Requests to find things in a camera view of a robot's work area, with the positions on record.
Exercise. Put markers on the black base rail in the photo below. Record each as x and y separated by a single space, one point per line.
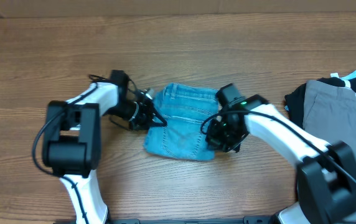
190 221

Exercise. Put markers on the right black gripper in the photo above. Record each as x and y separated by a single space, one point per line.
216 137

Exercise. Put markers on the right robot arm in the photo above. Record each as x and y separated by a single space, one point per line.
325 173

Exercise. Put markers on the grey trousers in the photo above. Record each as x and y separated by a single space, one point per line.
330 113

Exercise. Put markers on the black garment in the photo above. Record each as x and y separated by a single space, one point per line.
295 100

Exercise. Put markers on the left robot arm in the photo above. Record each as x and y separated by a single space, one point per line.
71 148

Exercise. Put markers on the light blue denim jeans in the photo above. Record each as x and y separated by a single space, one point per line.
184 108

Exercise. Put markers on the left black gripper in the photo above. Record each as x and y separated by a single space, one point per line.
146 120

